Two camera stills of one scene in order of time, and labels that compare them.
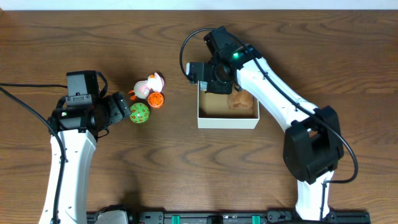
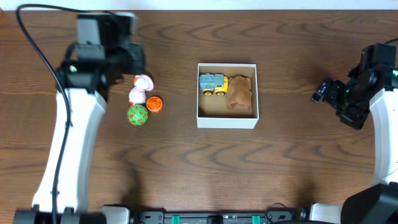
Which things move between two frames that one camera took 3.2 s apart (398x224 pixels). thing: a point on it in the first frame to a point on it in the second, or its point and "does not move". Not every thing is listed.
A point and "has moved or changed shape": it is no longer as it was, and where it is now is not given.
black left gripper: (117, 106) to (134, 58)
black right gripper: (216, 87) to (356, 120)
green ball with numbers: (139, 112) does not move
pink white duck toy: (142, 88) has moved or changed shape
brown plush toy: (242, 99) does not move
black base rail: (128, 215) does not move
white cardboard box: (214, 112) does not move
